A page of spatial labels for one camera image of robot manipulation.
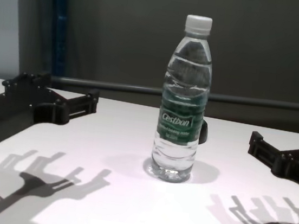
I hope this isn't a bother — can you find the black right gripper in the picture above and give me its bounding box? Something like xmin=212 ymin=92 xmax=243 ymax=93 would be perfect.
xmin=243 ymin=128 xmax=299 ymax=195

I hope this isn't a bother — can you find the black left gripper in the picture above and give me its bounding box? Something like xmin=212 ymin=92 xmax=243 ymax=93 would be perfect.
xmin=0 ymin=67 xmax=101 ymax=142

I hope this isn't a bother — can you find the clear water bottle green label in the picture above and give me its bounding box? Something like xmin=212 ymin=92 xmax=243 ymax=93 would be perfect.
xmin=148 ymin=11 xmax=219 ymax=186

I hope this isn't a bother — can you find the green YES button black base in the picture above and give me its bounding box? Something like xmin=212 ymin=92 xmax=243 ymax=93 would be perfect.
xmin=198 ymin=119 xmax=211 ymax=146

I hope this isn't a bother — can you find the blue vertical post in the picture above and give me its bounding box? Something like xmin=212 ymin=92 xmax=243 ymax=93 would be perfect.
xmin=41 ymin=0 xmax=74 ymax=86

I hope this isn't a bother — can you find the grey horizontal rail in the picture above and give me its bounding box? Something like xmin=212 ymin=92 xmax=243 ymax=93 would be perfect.
xmin=50 ymin=74 xmax=299 ymax=114

